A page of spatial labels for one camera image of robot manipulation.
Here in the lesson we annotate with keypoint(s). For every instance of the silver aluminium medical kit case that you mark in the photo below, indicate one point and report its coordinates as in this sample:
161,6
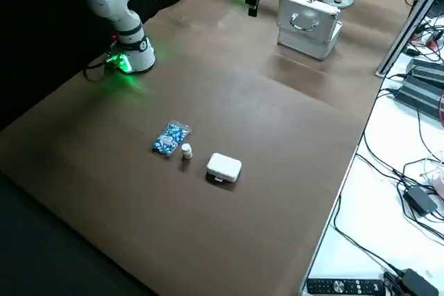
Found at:
305,18

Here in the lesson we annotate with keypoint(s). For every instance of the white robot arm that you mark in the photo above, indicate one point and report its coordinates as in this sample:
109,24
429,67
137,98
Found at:
118,1

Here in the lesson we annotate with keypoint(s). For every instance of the blue capsule bag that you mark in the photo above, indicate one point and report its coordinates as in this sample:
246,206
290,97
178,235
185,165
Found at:
170,138

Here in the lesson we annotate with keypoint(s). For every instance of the small white pill bottle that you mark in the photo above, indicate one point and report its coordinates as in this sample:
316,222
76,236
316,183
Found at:
186,152

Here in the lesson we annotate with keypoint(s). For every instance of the white plastic case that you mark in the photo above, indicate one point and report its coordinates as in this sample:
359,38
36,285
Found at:
223,166

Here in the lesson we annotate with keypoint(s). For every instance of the black power brick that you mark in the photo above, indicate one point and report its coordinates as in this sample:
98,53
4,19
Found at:
428,69
419,96

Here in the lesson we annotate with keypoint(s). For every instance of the black power adapter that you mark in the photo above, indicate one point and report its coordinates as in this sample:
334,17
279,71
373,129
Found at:
416,284
420,200

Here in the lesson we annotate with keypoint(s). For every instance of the black remote control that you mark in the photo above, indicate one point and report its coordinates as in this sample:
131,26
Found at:
347,286

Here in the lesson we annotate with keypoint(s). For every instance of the aluminium frame post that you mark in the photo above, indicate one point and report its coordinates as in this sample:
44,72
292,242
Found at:
404,29

